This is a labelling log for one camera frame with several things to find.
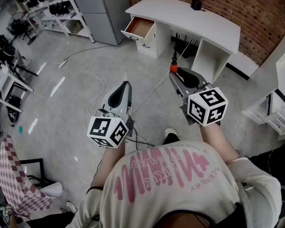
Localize person's black trouser leg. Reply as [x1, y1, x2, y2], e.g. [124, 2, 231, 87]
[161, 134, 181, 146]

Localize white shelving rack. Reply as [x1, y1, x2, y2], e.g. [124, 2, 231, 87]
[16, 0, 96, 44]

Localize white drawer with wooden inside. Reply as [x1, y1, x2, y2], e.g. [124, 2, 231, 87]
[120, 16, 156, 41]

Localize white side table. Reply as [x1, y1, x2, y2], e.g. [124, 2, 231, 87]
[0, 53, 34, 114]

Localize white pink-printed T-shirt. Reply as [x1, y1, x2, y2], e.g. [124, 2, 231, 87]
[72, 140, 283, 228]

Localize looped white cable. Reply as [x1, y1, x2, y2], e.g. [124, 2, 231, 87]
[61, 65, 106, 115]

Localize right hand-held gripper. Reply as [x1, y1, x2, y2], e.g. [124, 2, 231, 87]
[169, 67, 229, 127]

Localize checkered red white cloth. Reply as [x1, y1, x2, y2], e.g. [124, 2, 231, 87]
[0, 134, 63, 219]

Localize white power strip cord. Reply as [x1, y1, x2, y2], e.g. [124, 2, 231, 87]
[66, 44, 120, 62]

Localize white desk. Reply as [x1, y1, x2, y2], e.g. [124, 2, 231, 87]
[124, 0, 242, 84]

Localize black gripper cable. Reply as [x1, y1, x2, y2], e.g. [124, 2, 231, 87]
[126, 128, 156, 150]

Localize grey metal cabinet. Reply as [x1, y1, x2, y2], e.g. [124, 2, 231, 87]
[68, 0, 132, 46]

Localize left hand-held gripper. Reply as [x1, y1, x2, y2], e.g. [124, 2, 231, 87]
[86, 81, 136, 149]

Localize person's left forearm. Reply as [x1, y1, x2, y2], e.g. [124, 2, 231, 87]
[91, 141, 127, 190]

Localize black devices under desk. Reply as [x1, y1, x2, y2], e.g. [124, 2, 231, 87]
[171, 31, 200, 59]

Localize orange and black screwdriver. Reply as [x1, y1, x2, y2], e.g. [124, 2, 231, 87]
[170, 51, 181, 74]

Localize straight white cable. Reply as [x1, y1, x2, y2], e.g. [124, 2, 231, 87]
[131, 71, 171, 115]

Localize black metal frame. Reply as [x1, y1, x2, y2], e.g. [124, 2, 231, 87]
[19, 158, 58, 188]

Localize white clog shoe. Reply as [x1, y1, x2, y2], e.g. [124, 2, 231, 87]
[164, 127, 179, 140]

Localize person's right forearm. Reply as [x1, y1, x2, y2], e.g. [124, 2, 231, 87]
[199, 122, 240, 164]

